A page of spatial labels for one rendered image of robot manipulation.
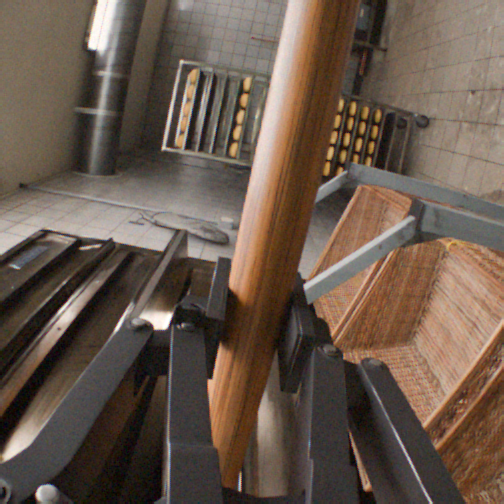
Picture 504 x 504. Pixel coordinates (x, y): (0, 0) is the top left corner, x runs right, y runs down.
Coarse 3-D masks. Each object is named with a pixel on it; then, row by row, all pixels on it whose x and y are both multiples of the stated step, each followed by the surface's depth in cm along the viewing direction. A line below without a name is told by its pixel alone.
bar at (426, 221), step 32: (320, 192) 105; (416, 192) 104; (448, 192) 103; (416, 224) 57; (448, 224) 57; (480, 224) 57; (352, 256) 61; (320, 288) 61; (256, 448) 37; (256, 480) 33
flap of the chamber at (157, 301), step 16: (176, 240) 157; (176, 256) 149; (160, 272) 126; (176, 272) 149; (160, 288) 122; (176, 288) 150; (144, 304) 105; (160, 304) 123; (160, 320) 122; (128, 432) 85; (112, 448) 73; (112, 464) 72; (96, 480) 62; (96, 496) 61
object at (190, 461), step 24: (192, 312) 15; (192, 336) 15; (192, 360) 13; (168, 384) 12; (192, 384) 12; (168, 408) 11; (192, 408) 11; (168, 432) 10; (192, 432) 10; (168, 456) 9; (192, 456) 9; (216, 456) 9; (168, 480) 8; (192, 480) 8; (216, 480) 8
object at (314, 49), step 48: (336, 0) 14; (288, 48) 15; (336, 48) 15; (288, 96) 15; (336, 96) 16; (288, 144) 16; (288, 192) 16; (240, 240) 18; (288, 240) 17; (240, 288) 18; (288, 288) 18; (240, 336) 19; (240, 384) 20; (240, 432) 21
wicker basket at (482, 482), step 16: (496, 368) 57; (496, 384) 56; (480, 400) 57; (496, 400) 57; (464, 416) 58; (480, 416) 58; (448, 432) 59; (464, 432) 59; (480, 432) 60; (496, 432) 60; (448, 448) 60; (464, 448) 61; (480, 448) 61; (496, 448) 61; (448, 464) 62; (464, 464) 62; (480, 464) 63; (496, 464) 63; (464, 480) 64; (480, 480) 64; (496, 480) 64; (464, 496) 65; (480, 496) 64; (496, 496) 62
